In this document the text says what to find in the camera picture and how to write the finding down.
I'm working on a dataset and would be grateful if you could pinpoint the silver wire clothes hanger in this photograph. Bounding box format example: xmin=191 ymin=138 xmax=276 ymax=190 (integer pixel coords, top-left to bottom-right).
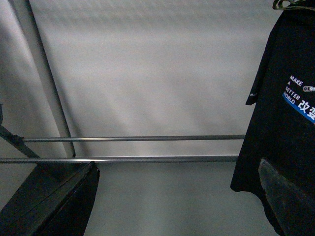
xmin=272 ymin=0 xmax=296 ymax=10

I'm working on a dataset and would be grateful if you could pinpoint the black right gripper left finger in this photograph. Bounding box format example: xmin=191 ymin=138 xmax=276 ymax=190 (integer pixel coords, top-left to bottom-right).
xmin=0 ymin=162 xmax=100 ymax=236

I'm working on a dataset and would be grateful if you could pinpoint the black printed t-shirt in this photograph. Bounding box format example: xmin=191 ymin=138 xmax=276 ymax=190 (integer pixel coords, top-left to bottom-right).
xmin=230 ymin=0 xmax=315 ymax=236

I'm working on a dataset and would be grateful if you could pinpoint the grey metal drying rack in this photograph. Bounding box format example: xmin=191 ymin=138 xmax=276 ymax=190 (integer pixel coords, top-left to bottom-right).
xmin=0 ymin=0 xmax=245 ymax=164

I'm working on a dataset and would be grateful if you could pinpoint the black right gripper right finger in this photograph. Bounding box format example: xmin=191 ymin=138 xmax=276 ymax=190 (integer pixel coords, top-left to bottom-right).
xmin=258 ymin=158 xmax=315 ymax=236

